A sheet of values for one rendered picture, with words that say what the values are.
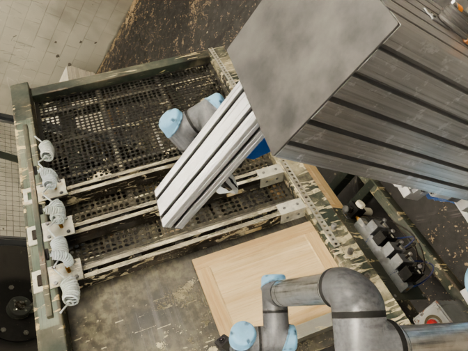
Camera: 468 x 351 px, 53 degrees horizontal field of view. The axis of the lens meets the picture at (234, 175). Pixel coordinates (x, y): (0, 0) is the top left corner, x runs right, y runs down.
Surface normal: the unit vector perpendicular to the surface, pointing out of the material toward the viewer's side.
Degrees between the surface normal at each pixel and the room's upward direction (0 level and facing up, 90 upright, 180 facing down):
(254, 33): 0
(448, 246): 0
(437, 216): 0
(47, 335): 57
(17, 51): 90
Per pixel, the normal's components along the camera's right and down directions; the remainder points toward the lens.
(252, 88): -0.79, -0.14
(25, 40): 0.29, 0.78
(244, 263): -0.01, -0.68
